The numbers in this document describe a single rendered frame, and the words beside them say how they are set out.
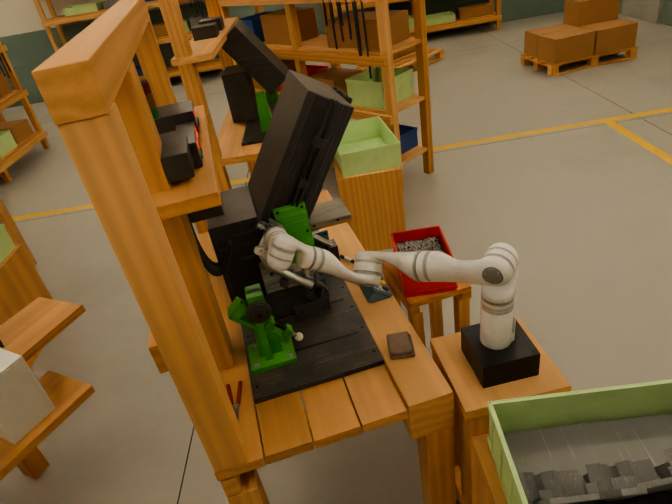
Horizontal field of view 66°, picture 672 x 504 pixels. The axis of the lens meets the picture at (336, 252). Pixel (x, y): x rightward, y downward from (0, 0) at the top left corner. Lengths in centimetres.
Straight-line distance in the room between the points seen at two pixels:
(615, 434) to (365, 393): 67
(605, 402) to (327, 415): 75
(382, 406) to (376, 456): 100
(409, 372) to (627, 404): 58
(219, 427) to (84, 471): 167
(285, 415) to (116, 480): 145
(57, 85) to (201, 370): 67
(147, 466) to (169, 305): 178
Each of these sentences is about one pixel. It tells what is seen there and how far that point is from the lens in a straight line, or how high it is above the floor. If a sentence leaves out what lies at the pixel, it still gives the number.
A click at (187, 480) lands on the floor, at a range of 271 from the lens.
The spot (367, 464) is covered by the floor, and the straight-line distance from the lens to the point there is 252.
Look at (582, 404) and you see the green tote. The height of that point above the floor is 92.
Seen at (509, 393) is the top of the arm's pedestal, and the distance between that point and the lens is 162.
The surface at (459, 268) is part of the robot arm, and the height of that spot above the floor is 122.
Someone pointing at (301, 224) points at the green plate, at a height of 120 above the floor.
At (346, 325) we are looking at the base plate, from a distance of 179.
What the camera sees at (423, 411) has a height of 86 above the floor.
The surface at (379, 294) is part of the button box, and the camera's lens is 186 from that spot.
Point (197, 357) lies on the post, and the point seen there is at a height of 128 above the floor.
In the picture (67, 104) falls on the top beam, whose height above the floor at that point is 188.
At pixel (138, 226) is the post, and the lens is 106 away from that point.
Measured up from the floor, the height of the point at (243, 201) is 124.
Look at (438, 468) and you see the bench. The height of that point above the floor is 57.
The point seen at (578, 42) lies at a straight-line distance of 766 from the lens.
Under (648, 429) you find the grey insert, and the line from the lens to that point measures 162.
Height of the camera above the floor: 206
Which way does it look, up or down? 32 degrees down
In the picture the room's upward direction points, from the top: 10 degrees counter-clockwise
